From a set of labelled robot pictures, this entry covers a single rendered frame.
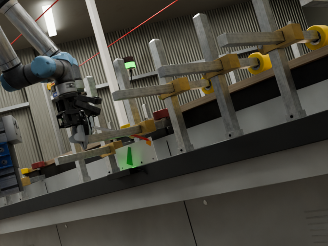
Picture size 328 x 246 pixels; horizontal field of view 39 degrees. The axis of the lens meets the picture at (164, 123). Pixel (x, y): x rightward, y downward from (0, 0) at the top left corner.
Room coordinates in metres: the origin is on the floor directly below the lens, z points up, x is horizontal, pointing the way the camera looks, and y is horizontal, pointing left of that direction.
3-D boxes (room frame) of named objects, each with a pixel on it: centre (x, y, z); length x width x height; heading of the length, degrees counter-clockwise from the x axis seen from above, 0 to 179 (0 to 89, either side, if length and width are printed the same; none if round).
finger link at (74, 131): (1.73, 0.33, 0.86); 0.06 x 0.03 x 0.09; 133
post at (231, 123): (1.59, -0.22, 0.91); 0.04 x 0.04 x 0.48; 43
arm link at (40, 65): (1.63, 0.36, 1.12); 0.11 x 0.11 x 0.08; 74
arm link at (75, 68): (2.07, 0.35, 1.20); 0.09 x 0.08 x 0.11; 126
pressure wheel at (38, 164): (2.94, 0.84, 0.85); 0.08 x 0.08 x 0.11
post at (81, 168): (2.34, 0.46, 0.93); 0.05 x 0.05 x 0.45; 43
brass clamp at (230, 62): (1.57, -0.24, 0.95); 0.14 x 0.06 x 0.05; 43
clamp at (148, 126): (1.94, 0.10, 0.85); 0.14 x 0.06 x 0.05; 43
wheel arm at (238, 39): (1.35, -0.39, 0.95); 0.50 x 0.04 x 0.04; 133
